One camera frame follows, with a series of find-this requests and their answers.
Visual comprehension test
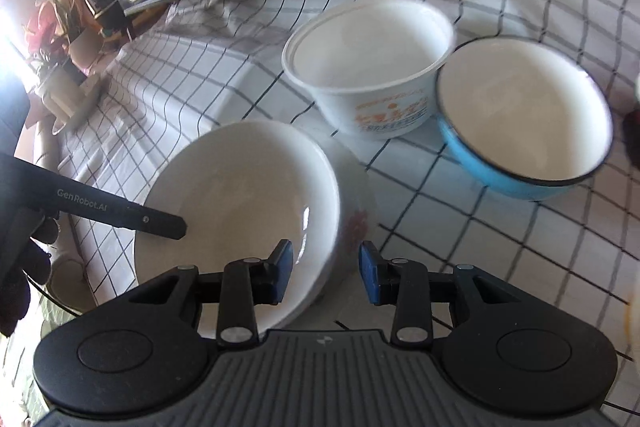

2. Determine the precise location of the white ceramic flower bowl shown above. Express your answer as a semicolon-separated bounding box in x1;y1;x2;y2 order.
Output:
134;120;375;332

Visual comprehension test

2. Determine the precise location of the blue enamel bowl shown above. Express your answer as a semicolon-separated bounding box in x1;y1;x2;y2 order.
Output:
435;37;614;200

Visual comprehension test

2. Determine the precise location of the white paper noodle bowl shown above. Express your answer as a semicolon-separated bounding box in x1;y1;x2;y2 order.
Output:
281;0;456;140

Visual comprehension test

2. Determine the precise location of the black gloved left hand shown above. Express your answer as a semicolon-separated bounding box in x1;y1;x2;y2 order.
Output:
1;207;58;337

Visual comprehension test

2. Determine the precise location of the flower vase decoration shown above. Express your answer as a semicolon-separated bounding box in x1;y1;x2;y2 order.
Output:
25;0;104;128

